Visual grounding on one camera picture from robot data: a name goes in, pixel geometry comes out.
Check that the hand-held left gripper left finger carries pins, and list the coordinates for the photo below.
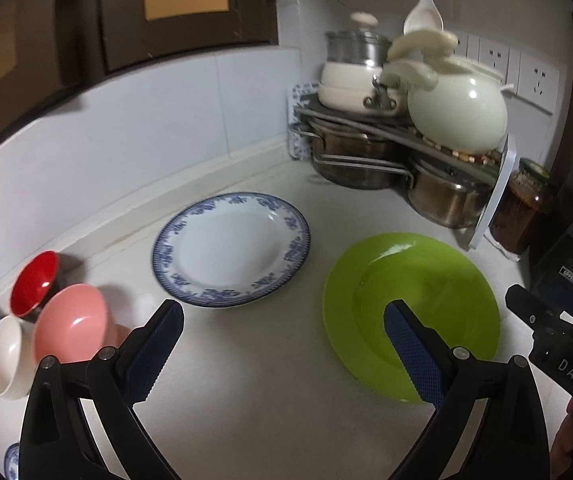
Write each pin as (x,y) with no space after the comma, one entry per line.
(159,345)

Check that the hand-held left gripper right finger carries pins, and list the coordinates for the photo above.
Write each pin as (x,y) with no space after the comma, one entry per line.
(411,345)

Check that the green plate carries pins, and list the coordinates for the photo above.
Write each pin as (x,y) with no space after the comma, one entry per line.
(356,310)

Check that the pink bowl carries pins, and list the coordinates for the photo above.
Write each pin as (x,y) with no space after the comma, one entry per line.
(71,320)

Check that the blue-patterned white plate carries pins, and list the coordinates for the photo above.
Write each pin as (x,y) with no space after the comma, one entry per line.
(231,245)

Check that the red and black bowl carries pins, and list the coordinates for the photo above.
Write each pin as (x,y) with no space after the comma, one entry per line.
(34,282)

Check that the white bowl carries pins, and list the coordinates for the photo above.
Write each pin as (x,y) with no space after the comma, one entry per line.
(6,355)

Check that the person's right hand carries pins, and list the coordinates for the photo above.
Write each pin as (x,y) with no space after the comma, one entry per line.
(564,440)

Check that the black knife block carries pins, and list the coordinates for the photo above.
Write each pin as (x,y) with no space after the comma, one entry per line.
(566,240)

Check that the glass jar of sauce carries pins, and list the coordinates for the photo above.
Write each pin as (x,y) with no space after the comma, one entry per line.
(521,210)

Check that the white pot rack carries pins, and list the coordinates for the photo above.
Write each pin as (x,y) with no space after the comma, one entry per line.
(496,195)

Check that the small steel pot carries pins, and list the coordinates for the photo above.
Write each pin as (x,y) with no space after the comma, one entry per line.
(446,195)

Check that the wooden beaded trivet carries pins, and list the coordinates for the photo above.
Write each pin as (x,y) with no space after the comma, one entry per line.
(461,156)

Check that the blue-patterned small dish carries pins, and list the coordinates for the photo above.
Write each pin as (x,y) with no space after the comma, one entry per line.
(12,462)

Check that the large steel pot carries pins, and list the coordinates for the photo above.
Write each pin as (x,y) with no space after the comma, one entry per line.
(351,155)

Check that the cream ceramic pot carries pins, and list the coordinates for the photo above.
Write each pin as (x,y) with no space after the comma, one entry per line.
(456,105)

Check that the cream saucepan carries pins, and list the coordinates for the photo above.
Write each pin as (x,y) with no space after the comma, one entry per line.
(346,85)

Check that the cream pot lid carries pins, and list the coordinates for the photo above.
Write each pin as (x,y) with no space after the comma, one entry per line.
(421,42)

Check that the steel steamer with glass lid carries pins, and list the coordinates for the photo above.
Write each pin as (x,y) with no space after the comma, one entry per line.
(356,50)

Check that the brown wooden window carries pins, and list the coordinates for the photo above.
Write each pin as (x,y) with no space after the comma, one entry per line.
(116,10)

